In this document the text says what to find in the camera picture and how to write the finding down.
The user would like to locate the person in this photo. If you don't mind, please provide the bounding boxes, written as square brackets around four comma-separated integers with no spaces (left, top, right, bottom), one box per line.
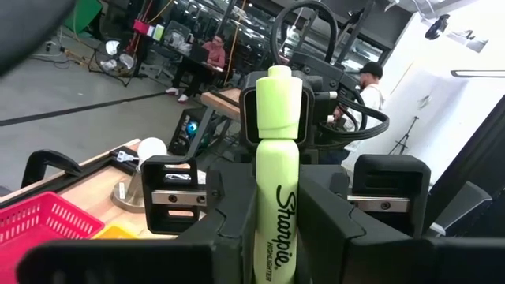
[165,33,227,104]
[319,61,386,165]

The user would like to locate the white lamp cable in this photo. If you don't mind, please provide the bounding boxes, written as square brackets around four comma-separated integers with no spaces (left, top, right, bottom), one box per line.
[115,149,140,163]

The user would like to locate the green panel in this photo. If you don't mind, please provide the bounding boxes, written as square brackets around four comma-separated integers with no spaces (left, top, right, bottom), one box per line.
[62,0,104,35]

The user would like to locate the yellow plastic basket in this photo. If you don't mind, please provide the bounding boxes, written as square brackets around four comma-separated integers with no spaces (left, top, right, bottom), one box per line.
[91,223,139,241]

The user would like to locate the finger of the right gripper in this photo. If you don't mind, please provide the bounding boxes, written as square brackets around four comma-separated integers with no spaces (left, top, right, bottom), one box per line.
[140,155,209,234]
[349,154,431,239]

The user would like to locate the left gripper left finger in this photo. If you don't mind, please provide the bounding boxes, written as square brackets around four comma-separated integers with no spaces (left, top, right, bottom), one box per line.
[17,163,257,284]

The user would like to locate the black floor fan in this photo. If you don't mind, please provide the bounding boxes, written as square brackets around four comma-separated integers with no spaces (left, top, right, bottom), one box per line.
[87,38,139,88]

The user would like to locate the red plastic basket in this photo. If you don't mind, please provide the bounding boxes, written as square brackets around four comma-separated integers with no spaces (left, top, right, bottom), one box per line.
[0,191,106,284]

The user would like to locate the black rig post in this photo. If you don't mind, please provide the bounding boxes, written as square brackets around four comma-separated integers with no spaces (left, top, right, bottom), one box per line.
[0,0,78,78]
[425,106,505,237]

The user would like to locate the yellow-green Sharpie highlighter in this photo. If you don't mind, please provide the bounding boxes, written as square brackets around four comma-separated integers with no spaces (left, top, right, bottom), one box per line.
[252,65,304,284]

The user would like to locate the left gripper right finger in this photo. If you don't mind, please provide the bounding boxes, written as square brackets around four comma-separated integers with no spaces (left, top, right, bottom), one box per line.
[297,167,505,284]

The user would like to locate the black computer tower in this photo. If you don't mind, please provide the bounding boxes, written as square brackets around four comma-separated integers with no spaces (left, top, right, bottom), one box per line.
[168,106,206,157]

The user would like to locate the black clamp handle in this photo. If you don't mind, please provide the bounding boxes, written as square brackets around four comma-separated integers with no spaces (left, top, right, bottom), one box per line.
[20,148,84,189]

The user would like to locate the brass lamp with white bulb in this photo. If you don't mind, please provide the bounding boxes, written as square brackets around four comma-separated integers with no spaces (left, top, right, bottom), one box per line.
[110,136,169,214]

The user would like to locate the black tripod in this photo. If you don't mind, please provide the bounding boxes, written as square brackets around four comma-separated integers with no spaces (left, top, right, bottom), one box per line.
[388,115,420,155]

